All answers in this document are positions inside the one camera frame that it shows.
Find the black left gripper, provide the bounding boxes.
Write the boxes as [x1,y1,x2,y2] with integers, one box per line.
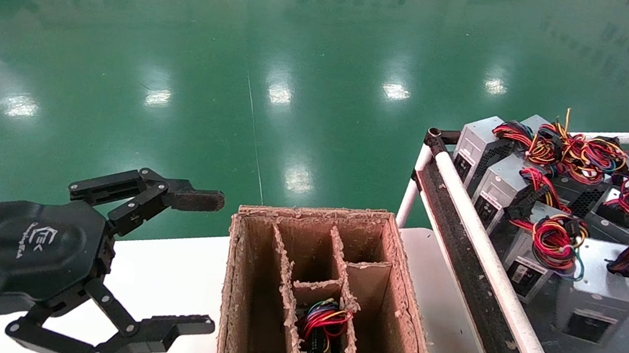
[0,193,227,353]

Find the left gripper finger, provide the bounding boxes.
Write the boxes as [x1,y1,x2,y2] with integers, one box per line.
[65,160,228,249]

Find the power supply red yellow cables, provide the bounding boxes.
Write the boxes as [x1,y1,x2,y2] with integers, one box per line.
[552,157,629,351]

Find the brown divided cardboard box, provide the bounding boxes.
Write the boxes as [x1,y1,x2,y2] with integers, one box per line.
[214,194,457,353]

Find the silver power supply unit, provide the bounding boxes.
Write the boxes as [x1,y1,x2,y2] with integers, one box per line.
[468,150,578,244]
[450,113,537,195]

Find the black mesh power supply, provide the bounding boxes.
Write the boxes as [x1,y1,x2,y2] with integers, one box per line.
[547,175,613,223]

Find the power supply red blue cables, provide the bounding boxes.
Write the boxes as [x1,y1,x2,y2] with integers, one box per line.
[293,295,356,353]

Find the white pipe cart frame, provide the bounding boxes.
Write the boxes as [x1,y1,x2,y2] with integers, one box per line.
[383,101,629,353]

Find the power supply coiled red cables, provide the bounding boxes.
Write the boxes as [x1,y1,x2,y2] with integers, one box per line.
[499,198,594,306]

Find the power supply large tangled cables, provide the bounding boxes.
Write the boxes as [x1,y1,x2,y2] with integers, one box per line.
[516,104,629,190]

